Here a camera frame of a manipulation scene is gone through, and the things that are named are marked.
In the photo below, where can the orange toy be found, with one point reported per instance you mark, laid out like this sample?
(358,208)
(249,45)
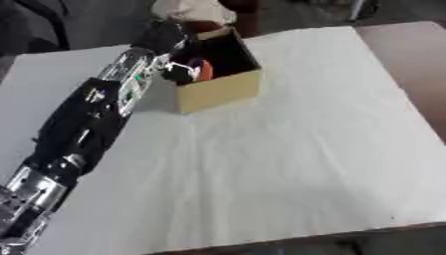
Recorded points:
(205,70)

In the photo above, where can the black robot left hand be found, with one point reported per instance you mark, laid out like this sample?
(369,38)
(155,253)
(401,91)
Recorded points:
(158,36)

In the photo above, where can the black chair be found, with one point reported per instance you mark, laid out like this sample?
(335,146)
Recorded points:
(32,25)

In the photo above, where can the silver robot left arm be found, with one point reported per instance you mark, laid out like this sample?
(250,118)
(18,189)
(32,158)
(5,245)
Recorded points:
(78,126)

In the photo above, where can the tan cardboard box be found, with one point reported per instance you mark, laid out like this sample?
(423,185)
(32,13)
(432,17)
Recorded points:
(218,89)

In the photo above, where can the person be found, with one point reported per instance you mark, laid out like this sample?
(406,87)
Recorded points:
(194,10)

